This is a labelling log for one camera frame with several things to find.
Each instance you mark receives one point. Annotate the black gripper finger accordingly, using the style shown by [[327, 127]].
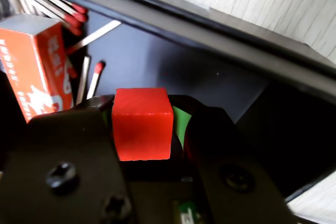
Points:
[[231, 169], [65, 155]]

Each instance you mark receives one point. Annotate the red wooden cube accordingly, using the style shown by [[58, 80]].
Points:
[[141, 127]]

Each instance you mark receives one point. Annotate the black cardboard box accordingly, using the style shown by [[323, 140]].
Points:
[[183, 64]]

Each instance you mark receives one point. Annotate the red-tipped wooden match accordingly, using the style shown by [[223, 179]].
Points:
[[83, 79], [80, 9], [99, 32], [76, 32], [95, 79], [74, 24], [78, 18]]

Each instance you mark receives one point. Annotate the orange matchbox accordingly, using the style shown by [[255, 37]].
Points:
[[34, 64]]

